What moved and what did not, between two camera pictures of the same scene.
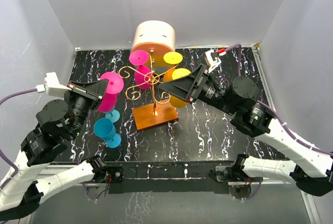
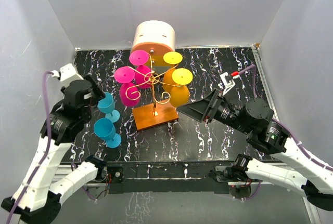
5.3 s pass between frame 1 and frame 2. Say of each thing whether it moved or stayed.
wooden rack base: stayed
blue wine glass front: stayed
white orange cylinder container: stayed
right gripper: moved
